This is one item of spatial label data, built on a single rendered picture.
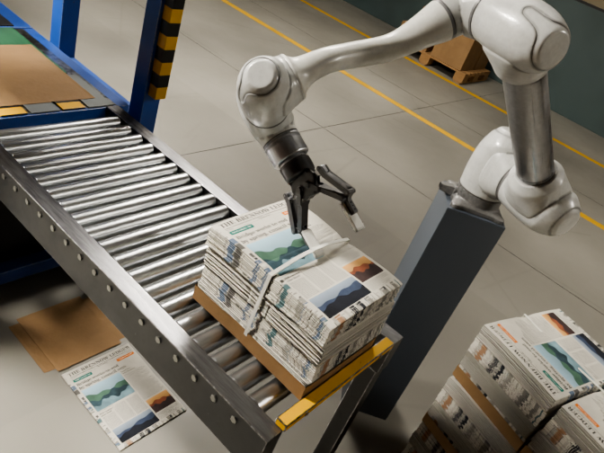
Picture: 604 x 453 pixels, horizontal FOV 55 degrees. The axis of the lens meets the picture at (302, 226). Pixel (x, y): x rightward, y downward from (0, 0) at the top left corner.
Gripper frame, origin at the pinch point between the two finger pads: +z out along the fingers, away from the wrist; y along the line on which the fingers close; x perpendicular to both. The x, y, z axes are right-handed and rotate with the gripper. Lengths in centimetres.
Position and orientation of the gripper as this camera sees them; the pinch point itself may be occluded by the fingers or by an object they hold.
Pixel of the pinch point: (337, 239)
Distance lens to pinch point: 127.9
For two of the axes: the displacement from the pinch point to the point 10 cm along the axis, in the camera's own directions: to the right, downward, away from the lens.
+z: 4.9, 8.6, -1.3
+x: -6.3, 2.4, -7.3
